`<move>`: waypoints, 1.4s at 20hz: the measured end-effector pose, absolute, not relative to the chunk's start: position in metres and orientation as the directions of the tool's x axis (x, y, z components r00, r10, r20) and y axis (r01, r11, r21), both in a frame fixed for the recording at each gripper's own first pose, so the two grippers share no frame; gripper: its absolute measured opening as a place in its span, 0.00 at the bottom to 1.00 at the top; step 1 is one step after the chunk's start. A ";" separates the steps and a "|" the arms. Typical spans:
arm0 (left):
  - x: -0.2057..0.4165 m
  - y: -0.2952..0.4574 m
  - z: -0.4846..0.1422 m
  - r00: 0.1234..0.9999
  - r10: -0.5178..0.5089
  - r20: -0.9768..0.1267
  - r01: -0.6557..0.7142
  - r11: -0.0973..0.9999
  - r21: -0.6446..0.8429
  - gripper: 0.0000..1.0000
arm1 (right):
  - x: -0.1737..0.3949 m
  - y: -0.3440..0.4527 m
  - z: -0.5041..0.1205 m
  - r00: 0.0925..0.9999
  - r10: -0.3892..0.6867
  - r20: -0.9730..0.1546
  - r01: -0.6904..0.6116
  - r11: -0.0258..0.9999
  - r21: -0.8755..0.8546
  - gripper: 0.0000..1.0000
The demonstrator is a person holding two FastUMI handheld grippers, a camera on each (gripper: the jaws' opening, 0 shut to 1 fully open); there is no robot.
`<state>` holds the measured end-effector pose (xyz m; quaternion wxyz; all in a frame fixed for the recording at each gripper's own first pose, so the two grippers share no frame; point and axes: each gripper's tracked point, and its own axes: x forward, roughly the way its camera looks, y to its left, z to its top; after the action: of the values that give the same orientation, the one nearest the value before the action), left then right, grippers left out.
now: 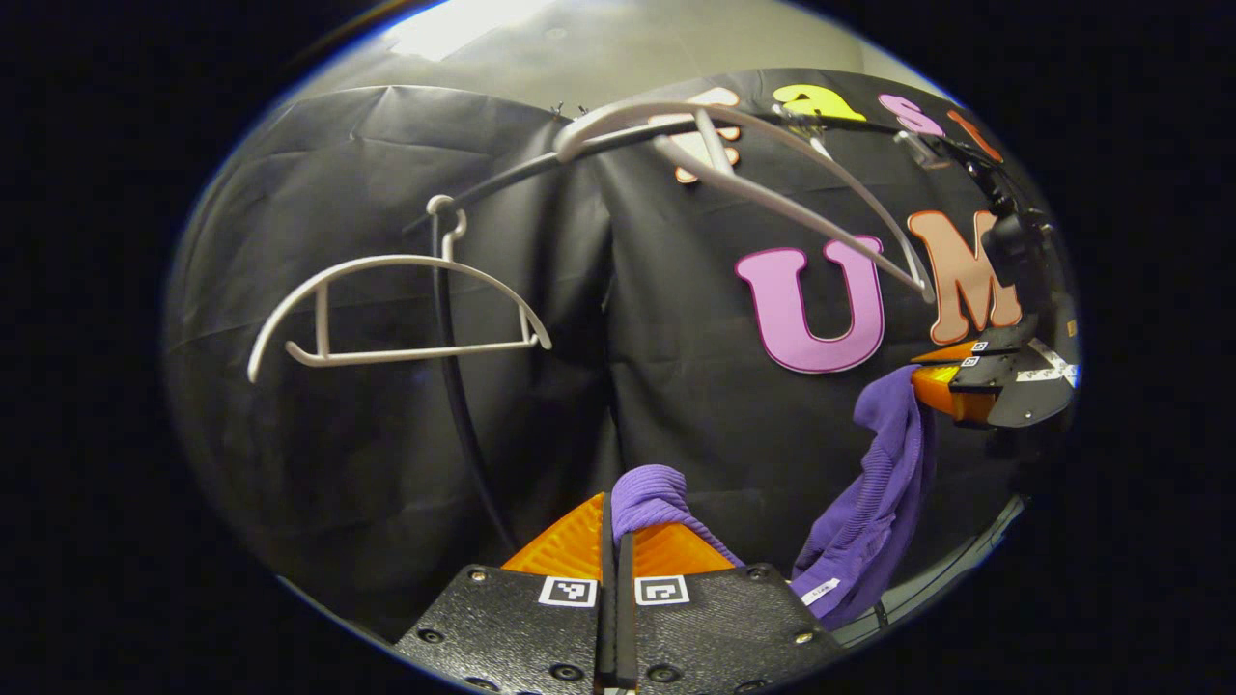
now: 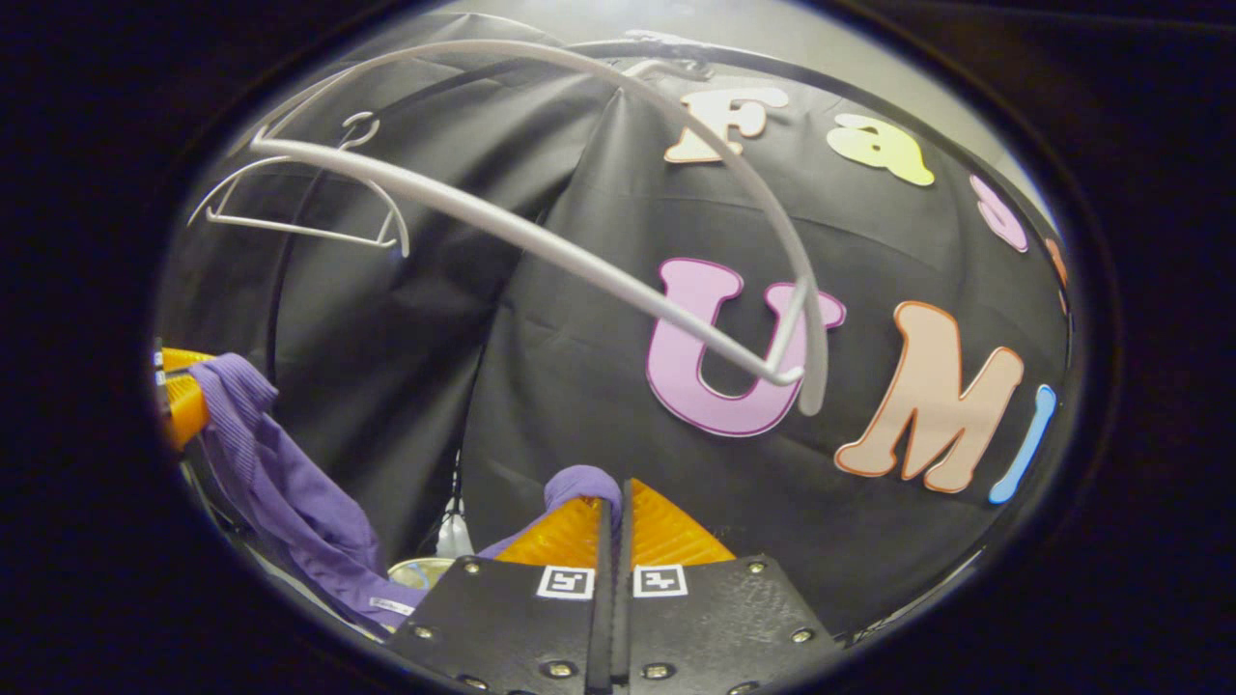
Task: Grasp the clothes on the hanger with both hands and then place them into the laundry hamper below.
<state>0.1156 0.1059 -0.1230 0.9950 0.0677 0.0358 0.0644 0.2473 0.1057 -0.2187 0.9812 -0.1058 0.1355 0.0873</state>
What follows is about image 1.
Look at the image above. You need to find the purple ribbed shirt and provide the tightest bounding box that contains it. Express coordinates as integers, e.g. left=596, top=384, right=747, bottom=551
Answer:
left=611, top=365, right=938, bottom=633

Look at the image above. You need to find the black clothes rack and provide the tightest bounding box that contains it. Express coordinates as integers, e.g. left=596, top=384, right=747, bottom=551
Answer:
left=401, top=108, right=976, bottom=556

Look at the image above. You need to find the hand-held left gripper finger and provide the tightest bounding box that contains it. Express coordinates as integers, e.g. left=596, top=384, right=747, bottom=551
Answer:
left=394, top=492, right=619, bottom=695
left=619, top=521, right=848, bottom=695

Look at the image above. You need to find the white clothes hanger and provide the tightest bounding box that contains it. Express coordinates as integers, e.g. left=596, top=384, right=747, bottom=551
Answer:
left=553, top=97, right=938, bottom=305
left=246, top=195, right=553, bottom=384

